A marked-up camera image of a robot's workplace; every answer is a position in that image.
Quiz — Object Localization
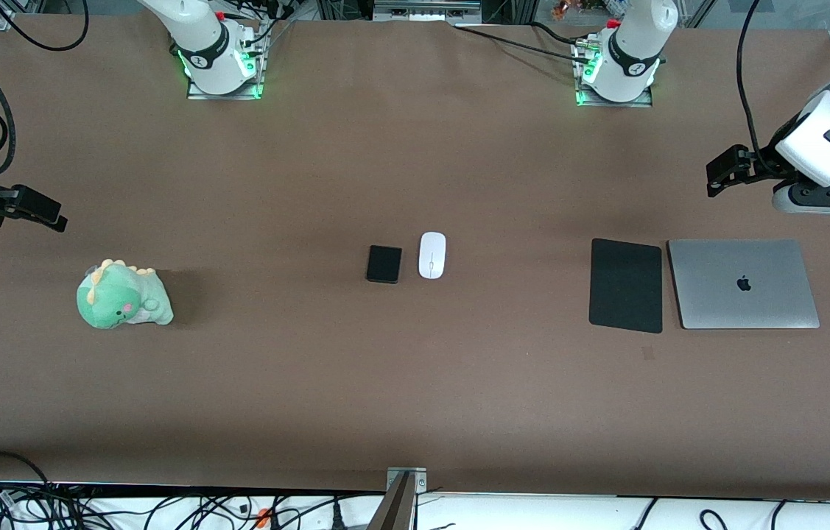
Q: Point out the white computer mouse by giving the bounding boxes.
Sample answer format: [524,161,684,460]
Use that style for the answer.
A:
[418,232,447,280]

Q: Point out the black mouse pad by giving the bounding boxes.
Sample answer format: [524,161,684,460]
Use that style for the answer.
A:
[589,238,664,334]

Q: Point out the green dinosaur plush toy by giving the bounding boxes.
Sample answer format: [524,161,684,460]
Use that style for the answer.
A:
[77,258,175,330]

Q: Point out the silver Apple laptop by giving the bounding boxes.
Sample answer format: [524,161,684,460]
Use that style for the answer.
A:
[667,238,821,331]

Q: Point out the dark green square block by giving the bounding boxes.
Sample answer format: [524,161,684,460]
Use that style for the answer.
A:
[366,245,403,285]

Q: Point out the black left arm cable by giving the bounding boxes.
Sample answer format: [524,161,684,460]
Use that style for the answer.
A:
[736,0,765,172]

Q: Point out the black looped cable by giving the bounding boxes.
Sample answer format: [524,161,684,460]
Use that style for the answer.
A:
[0,0,90,53]

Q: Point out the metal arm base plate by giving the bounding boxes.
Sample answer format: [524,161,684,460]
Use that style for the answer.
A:
[185,21,266,101]
[571,37,655,108]

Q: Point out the black cable to base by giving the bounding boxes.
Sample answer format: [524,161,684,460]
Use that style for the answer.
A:
[454,22,594,63]

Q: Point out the tangled black floor cables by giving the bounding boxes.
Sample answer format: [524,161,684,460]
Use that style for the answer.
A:
[0,450,386,530]

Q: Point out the aluminium frame profile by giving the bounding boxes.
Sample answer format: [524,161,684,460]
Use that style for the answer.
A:
[373,0,483,23]

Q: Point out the metal table edge bracket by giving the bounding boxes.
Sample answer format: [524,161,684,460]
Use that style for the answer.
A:
[387,467,428,492]

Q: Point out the dark camera mount pole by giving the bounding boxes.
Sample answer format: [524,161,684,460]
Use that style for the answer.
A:
[369,471,419,530]

